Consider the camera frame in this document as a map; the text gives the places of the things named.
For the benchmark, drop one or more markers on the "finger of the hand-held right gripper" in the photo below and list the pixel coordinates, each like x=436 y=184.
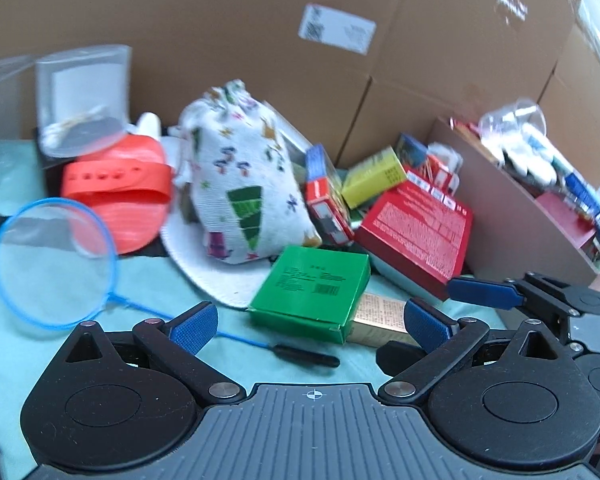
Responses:
x=482 y=292
x=395 y=357

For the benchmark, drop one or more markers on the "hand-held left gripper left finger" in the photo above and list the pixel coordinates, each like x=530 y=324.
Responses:
x=195 y=329

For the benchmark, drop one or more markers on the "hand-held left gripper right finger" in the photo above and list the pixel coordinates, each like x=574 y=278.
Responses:
x=427 y=326

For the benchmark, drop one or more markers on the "gold cardboard box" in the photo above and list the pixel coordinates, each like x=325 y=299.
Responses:
x=380 y=317

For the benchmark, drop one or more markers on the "brown storage box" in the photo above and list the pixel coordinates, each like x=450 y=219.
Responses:
x=505 y=220

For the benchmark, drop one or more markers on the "white round felt mat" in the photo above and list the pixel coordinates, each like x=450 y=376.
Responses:
x=205 y=280

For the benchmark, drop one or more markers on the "large red cardboard box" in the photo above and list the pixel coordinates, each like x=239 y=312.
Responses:
x=415 y=235

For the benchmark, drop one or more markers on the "blue hand net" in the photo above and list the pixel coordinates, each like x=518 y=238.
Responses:
x=305 y=357

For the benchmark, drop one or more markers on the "green cardboard box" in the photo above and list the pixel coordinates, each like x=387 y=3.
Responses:
x=310 y=285

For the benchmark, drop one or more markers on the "small red and white box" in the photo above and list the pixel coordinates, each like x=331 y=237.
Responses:
x=440 y=177

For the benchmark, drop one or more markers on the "white wrapped packets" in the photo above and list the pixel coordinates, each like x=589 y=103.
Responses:
x=530 y=155

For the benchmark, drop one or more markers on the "orange rubber brush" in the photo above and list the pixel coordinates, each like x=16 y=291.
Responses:
x=125 y=195

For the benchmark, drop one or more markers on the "yellow-green cardboard box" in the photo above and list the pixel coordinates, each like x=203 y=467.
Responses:
x=372 y=177

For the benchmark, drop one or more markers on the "small blue box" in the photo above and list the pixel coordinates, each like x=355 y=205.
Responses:
x=412 y=150

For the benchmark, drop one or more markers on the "small red toy car box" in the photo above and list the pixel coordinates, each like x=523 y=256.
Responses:
x=325 y=200

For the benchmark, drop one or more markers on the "white plastic piece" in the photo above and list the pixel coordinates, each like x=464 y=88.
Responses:
x=149 y=125

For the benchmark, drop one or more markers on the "clear zip bag with paper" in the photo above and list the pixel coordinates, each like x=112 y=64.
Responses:
x=80 y=90

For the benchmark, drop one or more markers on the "clear plastic bag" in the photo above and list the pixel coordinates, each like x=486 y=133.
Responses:
x=5 y=105

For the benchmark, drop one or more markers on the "white shipping label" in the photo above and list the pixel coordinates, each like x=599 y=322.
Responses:
x=337 y=29

